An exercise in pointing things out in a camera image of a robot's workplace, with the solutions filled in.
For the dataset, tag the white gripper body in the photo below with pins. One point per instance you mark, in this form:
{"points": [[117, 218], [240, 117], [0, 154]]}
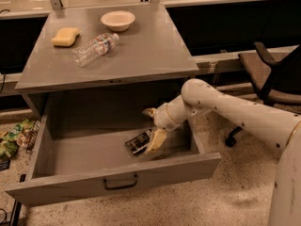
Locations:
{"points": [[162, 117]]}

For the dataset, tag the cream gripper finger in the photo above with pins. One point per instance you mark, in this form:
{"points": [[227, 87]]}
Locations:
{"points": [[157, 139], [149, 112]]}

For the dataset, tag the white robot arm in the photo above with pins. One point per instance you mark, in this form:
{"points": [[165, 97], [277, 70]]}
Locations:
{"points": [[285, 207]]}

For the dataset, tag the grey counter cabinet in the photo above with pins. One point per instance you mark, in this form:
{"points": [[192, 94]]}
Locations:
{"points": [[150, 49]]}

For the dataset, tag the grey open top drawer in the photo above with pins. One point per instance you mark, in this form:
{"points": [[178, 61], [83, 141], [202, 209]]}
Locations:
{"points": [[82, 139]]}

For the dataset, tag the clear plastic water bottle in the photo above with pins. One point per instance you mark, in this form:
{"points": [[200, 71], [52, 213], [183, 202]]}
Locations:
{"points": [[95, 48]]}

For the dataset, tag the white paper bowl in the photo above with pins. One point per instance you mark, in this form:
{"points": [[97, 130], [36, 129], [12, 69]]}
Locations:
{"points": [[118, 21]]}

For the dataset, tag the black office chair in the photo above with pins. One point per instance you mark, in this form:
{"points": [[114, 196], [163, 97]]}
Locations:
{"points": [[276, 79]]}

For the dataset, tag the yellow sponge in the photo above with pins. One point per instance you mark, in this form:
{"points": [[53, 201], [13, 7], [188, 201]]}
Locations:
{"points": [[65, 37]]}

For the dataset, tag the green snack bags pile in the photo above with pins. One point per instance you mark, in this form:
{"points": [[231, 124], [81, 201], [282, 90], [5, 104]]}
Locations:
{"points": [[23, 134]]}

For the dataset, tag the black drawer handle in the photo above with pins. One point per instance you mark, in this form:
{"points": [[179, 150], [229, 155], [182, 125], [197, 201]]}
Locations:
{"points": [[120, 182]]}

